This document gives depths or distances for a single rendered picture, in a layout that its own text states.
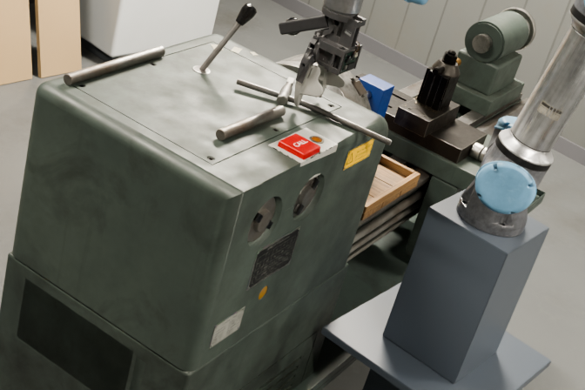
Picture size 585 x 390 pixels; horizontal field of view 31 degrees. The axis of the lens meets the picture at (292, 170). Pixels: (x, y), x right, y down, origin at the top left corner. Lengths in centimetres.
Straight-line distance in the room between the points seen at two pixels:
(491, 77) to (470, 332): 133
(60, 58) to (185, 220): 321
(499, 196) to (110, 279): 76
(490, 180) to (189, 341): 64
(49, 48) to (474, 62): 221
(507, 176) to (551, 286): 244
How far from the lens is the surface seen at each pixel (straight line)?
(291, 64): 239
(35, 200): 209
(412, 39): 605
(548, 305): 431
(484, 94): 347
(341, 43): 206
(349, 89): 240
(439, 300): 231
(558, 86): 199
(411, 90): 345
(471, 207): 224
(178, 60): 221
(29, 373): 230
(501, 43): 340
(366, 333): 242
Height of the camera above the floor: 212
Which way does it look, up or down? 27 degrees down
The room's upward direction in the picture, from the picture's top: 16 degrees clockwise
